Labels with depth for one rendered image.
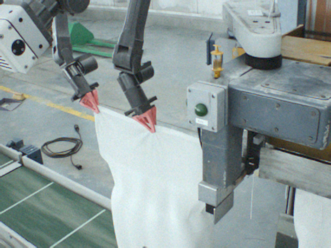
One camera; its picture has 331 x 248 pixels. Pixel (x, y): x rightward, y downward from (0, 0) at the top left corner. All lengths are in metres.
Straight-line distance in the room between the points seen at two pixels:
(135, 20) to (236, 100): 0.46
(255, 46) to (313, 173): 0.35
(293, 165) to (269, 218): 1.57
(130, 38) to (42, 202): 1.26
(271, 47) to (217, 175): 0.32
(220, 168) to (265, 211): 1.72
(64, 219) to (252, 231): 1.11
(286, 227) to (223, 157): 0.60
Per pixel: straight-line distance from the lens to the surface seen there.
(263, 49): 0.95
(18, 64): 0.91
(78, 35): 6.56
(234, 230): 2.52
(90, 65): 1.52
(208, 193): 1.02
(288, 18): 5.95
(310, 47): 1.18
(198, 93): 0.86
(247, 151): 1.15
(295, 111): 0.83
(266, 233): 2.51
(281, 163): 1.09
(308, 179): 1.08
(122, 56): 1.22
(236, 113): 0.90
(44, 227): 2.07
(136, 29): 1.22
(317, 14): 1.29
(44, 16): 0.94
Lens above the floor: 1.64
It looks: 25 degrees down
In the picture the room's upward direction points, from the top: 3 degrees counter-clockwise
